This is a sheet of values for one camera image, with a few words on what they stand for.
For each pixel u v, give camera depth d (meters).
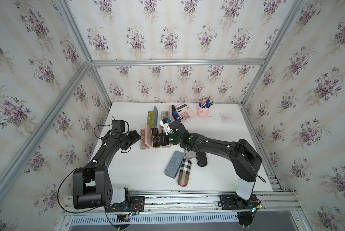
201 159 0.87
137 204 0.72
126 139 0.74
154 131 1.01
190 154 0.89
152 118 1.04
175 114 1.11
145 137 0.91
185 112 1.11
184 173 0.80
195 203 0.75
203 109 1.04
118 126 0.68
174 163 0.84
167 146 0.85
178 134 0.66
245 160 0.45
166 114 1.12
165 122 0.75
